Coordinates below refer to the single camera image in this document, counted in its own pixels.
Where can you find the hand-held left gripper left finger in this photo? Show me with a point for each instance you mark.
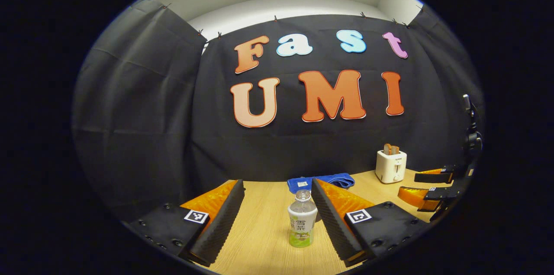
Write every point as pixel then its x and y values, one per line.
pixel 223 223

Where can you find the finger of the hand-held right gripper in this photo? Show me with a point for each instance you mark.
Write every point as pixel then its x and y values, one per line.
pixel 435 176
pixel 426 199

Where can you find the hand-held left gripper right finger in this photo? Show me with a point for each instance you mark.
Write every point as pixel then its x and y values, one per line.
pixel 333 227

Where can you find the clear water bottle white label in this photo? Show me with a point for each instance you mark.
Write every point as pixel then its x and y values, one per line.
pixel 302 223

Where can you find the cream toaster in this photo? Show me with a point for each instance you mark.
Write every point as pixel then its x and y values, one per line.
pixel 391 169

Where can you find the toasted bread slice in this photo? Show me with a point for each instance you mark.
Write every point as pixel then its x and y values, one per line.
pixel 395 150
pixel 387 150

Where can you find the blue towel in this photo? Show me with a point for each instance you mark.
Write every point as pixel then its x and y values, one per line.
pixel 333 179

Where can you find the black backdrop cloth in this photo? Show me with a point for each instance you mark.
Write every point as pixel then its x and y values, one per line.
pixel 303 149

